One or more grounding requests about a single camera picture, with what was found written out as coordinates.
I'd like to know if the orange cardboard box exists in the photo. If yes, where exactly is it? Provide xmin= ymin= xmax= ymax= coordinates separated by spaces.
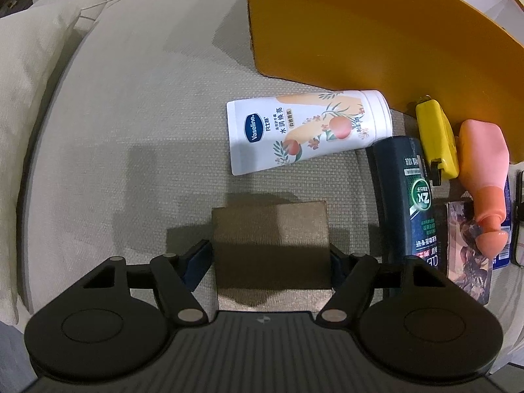
xmin=245 ymin=0 xmax=524 ymax=132

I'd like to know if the pink bottle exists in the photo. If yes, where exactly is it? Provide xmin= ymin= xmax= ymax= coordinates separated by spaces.
xmin=456 ymin=120 xmax=512 ymax=260

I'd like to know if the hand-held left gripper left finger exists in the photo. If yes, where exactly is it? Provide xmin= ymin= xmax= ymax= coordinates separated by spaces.
xmin=78 ymin=241 xmax=214 ymax=328

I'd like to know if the dark shampoo bottle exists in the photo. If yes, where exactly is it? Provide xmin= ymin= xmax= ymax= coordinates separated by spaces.
xmin=366 ymin=135 xmax=449 ymax=297

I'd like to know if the beige fabric sofa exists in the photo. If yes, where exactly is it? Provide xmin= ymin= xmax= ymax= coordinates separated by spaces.
xmin=0 ymin=0 xmax=524 ymax=393

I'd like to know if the blue box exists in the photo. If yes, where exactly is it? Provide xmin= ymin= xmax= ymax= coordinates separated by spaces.
xmin=493 ymin=172 xmax=513 ymax=270

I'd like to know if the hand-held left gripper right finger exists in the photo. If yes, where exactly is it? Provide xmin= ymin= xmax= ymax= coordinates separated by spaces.
xmin=317 ymin=243 xmax=451 ymax=328

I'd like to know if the yellow tape measure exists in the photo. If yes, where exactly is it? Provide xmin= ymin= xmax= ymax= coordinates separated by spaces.
xmin=415 ymin=95 xmax=460 ymax=188

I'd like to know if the white lotion tube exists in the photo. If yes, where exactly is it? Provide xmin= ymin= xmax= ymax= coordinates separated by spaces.
xmin=226 ymin=89 xmax=392 ymax=177

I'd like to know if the printed picture card box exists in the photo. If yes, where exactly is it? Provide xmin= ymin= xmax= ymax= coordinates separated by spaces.
xmin=445 ymin=200 xmax=493 ymax=306

